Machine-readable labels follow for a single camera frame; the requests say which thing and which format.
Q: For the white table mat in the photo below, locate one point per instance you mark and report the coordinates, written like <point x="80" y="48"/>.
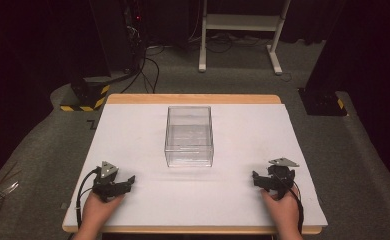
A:
<point x="196" y="186"/>

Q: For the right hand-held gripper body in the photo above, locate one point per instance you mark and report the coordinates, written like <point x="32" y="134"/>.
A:
<point x="280" y="176"/>

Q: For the white metal stand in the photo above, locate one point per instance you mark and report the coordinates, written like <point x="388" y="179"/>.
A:
<point x="241" y="21"/>

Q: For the dark curtain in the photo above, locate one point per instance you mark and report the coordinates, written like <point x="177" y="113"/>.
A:
<point x="366" y="43"/>

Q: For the black equipment rack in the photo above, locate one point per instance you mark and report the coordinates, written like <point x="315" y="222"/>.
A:
<point x="116" y="33"/>

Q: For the person's right hand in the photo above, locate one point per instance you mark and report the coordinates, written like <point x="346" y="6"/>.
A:
<point x="281" y="210"/>

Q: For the person's left hand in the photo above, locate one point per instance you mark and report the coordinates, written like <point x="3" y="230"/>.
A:
<point x="98" y="210"/>

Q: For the wooden table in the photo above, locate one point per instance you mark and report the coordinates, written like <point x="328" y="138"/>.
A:
<point x="193" y="98"/>

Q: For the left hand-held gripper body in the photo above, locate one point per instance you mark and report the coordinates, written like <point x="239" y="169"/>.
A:
<point x="107" y="185"/>

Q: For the clear plastic box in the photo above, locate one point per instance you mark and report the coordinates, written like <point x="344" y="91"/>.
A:
<point x="189" y="140"/>

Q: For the black yellow striped stand base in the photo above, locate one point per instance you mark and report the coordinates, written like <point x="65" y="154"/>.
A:
<point x="89" y="91"/>

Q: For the black flat stand base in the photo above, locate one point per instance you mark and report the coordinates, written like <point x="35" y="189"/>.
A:
<point x="322" y="102"/>

